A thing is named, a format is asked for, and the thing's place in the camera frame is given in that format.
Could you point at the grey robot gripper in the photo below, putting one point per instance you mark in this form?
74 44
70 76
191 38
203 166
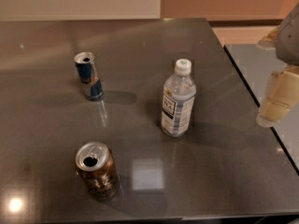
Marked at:
290 42

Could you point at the clear plastic water bottle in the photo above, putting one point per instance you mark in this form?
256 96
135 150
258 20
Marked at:
178 98

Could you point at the blue silver energy drink can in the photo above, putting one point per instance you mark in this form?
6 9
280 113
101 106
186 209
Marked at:
88 75

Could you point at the brown coffee can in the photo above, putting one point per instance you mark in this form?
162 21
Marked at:
95 165

